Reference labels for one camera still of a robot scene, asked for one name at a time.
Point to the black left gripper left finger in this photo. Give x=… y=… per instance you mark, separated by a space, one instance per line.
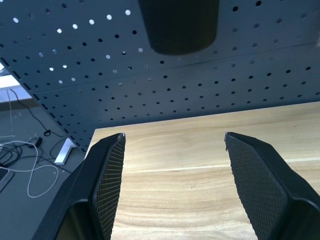
x=82 y=190

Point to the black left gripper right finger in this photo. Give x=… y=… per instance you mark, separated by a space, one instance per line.
x=262 y=185

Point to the silver metal bracket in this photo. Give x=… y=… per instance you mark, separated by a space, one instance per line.
x=64 y=152

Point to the dark perforated pegboard panel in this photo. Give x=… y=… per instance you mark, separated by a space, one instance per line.
x=190 y=85

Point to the small black power adapter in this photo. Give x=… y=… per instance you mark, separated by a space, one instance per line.
x=35 y=142

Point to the dark flat device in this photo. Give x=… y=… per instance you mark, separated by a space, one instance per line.
x=5 y=178

